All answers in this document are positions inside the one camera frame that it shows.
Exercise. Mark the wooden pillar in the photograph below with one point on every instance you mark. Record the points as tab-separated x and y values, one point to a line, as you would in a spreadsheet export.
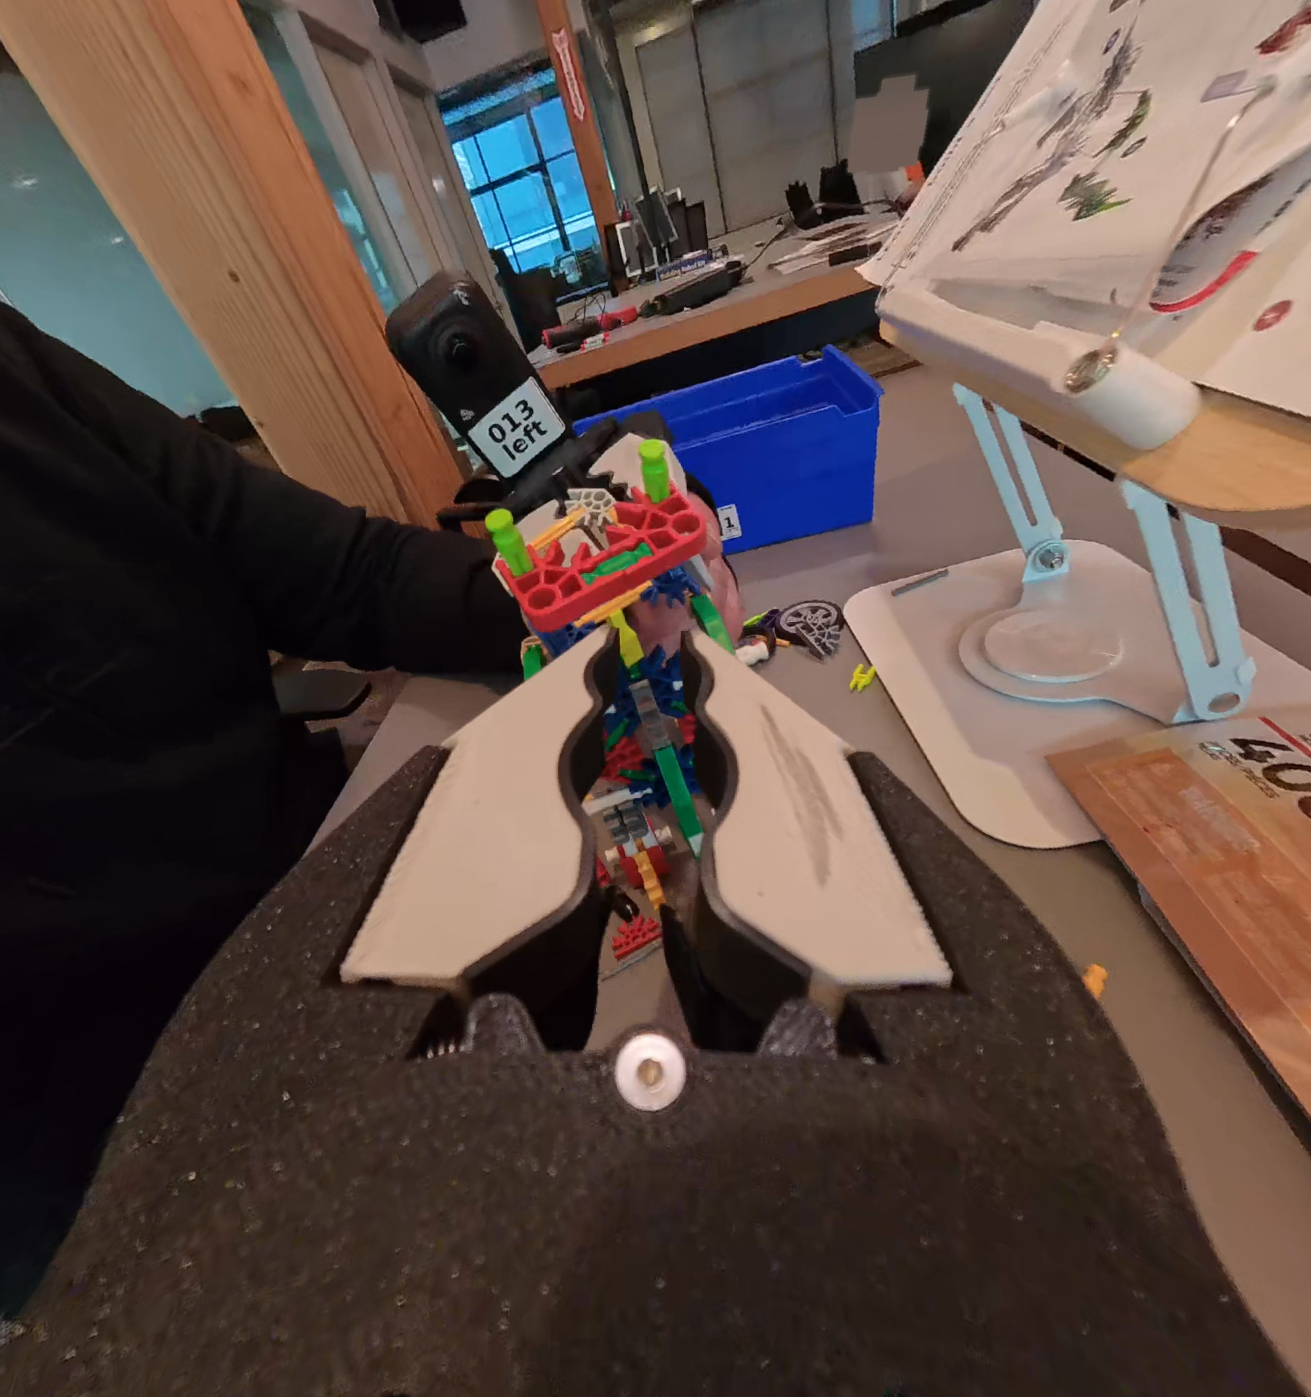
219	241

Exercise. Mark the black office chair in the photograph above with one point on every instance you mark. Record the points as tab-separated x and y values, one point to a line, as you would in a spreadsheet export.
318	693

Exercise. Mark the person's left hand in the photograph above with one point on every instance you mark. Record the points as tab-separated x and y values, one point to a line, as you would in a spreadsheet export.
682	619

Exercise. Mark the white page holder clip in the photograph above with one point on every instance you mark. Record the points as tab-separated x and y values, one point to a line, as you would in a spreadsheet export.
1125	383

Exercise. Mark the multicolour toy model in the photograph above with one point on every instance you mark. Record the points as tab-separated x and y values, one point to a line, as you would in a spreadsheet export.
652	754

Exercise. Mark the red connector pair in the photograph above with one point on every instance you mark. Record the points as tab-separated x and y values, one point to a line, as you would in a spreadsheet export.
602	565

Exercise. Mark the background office desk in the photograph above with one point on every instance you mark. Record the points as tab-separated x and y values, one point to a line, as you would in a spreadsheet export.
700	329

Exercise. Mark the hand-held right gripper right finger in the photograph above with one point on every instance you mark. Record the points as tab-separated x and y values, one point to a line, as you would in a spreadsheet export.
820	852

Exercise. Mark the orange rod blue connector frame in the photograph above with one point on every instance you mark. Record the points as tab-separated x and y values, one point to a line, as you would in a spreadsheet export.
652	471

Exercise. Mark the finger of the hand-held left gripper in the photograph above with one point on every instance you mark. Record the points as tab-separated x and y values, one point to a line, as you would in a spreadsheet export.
538	521
712	530

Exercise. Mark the printed toy packet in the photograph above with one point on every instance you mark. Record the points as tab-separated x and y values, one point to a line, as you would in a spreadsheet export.
1245	875

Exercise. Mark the instruction booklet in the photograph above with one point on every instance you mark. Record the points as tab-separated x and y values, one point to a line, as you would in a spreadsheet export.
1115	154

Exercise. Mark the person's left forearm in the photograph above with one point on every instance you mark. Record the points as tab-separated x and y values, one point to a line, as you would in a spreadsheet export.
372	591

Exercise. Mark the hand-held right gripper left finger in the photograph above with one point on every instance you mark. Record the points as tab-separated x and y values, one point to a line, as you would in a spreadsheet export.
481	852

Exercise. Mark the blue bin with sticker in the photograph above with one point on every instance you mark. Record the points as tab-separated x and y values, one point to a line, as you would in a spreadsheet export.
765	438

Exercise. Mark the small yellow connector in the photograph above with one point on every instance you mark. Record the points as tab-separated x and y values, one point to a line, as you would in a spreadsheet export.
863	678

